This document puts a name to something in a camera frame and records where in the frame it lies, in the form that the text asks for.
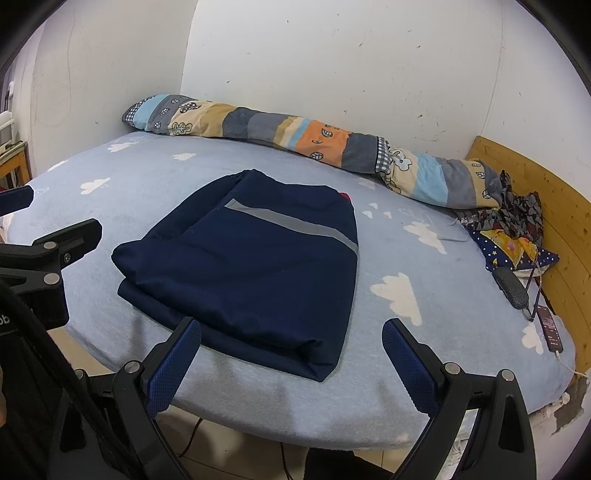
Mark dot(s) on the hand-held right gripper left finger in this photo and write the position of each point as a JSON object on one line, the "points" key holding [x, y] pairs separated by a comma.
{"points": [[173, 369]]}

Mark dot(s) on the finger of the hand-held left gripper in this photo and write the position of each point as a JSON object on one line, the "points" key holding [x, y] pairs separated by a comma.
{"points": [[16, 199], [74, 237]]}

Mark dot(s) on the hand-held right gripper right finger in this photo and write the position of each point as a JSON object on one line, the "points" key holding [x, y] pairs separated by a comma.
{"points": [[408, 364]]}

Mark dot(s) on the navy work jacket red collar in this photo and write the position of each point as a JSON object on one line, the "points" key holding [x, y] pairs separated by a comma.
{"points": [[249, 267]]}

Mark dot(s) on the light blue cloud bedsheet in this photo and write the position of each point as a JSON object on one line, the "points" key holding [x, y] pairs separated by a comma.
{"points": [[415, 369]]}

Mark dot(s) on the wooden side table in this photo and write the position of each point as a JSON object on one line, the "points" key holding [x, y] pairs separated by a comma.
{"points": [[14, 161]]}

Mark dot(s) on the dark mesh pouch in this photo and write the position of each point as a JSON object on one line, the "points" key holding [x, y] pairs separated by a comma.
{"points": [[510, 286]]}

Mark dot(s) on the dark smartphone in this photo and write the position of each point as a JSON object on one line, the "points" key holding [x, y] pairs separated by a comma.
{"points": [[549, 328]]}

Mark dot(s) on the navy star-print pillow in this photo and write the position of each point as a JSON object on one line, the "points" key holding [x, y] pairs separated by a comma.
{"points": [[503, 247]]}

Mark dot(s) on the dark leaf-patterned cloth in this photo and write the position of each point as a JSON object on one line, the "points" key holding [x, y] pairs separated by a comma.
{"points": [[517, 212]]}

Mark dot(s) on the wooden headboard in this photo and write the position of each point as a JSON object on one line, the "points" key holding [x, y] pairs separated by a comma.
{"points": [[563, 221]]}

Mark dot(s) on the rolled patchwork quilt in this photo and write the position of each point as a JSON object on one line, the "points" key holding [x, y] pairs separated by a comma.
{"points": [[277, 129]]}

